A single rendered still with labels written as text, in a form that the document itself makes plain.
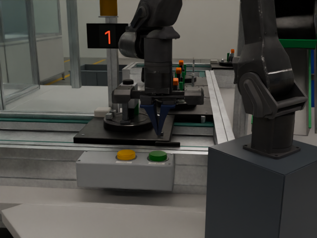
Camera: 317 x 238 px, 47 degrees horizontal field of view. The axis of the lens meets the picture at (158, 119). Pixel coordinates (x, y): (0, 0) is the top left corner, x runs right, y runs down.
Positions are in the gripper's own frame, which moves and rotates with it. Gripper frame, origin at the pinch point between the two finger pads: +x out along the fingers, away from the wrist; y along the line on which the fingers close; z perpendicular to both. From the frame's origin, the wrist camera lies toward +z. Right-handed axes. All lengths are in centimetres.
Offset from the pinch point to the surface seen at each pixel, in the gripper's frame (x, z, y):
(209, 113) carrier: 7.8, 36.1, -12.3
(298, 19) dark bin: -20.1, 25.7, -33.8
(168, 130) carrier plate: 7.9, 17.5, -0.9
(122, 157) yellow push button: 8.2, -1.9, 7.7
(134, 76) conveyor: 12, 139, 27
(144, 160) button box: 9.0, -1.2, 3.0
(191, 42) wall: 49, 1071, 1
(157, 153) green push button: 7.8, 0.2, 0.2
